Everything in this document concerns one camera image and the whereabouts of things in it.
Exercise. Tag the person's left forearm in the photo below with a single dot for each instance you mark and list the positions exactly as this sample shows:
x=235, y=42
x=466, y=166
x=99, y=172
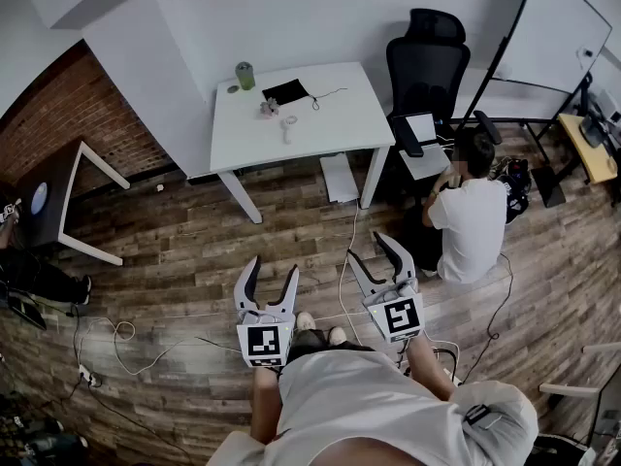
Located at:
x=264, y=406

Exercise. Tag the silver laptop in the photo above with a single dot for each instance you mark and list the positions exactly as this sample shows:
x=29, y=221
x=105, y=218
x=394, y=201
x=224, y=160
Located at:
x=422, y=126

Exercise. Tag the whiteboard on black stand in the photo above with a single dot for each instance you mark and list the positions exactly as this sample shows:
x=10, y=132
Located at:
x=548, y=32

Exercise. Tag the person's dark trousers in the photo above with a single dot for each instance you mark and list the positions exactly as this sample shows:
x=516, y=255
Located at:
x=310, y=340

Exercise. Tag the white flat panel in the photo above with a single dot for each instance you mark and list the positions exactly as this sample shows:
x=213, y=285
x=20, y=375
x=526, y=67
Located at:
x=339, y=177

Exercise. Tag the pink succulent plant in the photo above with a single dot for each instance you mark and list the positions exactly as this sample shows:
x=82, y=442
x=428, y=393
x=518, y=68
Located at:
x=270, y=109

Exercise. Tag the white handheld fan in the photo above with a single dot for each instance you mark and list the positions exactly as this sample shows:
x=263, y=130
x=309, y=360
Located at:
x=289, y=121

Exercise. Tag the white power strip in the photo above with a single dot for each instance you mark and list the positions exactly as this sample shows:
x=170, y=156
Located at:
x=89, y=376

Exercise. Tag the black flat stand base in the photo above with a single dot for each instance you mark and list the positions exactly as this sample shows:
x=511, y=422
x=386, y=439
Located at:
x=548, y=185

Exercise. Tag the person's white shirt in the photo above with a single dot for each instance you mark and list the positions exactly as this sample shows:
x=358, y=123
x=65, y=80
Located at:
x=364, y=396

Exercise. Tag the person's shoe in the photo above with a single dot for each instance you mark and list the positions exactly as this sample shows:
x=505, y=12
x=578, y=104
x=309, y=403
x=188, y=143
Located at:
x=337, y=336
x=306, y=321

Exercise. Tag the person's right shoe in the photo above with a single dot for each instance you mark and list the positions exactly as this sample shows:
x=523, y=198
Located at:
x=337, y=336

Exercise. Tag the person's right forearm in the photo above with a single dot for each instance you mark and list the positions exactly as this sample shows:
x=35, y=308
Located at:
x=427, y=367

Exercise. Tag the black mesh office chair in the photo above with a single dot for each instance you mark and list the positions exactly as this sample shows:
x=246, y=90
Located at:
x=427, y=66

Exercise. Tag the blue round plate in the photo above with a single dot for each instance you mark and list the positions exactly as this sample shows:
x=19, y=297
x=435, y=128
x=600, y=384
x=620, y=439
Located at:
x=39, y=197

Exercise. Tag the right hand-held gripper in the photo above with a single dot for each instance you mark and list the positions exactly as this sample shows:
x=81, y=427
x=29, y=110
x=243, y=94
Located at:
x=400, y=316

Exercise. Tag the yellow wooden table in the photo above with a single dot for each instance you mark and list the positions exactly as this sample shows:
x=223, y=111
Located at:
x=594, y=163

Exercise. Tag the green drinking bottle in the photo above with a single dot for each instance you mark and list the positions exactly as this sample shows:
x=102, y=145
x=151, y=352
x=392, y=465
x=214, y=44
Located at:
x=245, y=76

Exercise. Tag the black equipment bag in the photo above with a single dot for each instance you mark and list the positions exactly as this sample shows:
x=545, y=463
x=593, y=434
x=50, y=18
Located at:
x=515, y=192

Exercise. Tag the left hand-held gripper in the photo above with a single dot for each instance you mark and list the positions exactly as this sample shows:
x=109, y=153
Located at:
x=264, y=340

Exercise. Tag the dark table with white frame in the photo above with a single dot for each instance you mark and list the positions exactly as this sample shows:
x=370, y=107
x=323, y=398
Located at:
x=48, y=173

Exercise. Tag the person's left shoe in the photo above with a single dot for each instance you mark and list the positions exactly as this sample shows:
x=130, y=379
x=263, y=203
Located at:
x=306, y=321

